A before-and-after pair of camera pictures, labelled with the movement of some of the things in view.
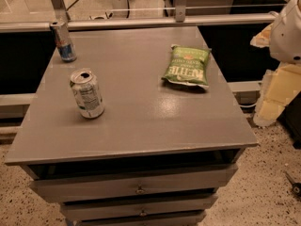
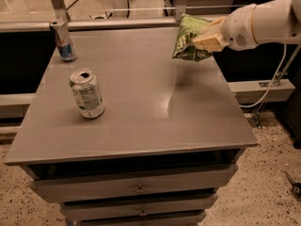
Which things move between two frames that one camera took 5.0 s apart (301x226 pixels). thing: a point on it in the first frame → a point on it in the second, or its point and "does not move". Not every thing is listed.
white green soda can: x=87 y=92 does not move
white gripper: x=287 y=37 → x=237 y=27
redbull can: x=65 y=45 does not move
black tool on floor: x=295 y=186 does not move
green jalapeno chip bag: x=188 y=66 → x=184 y=48
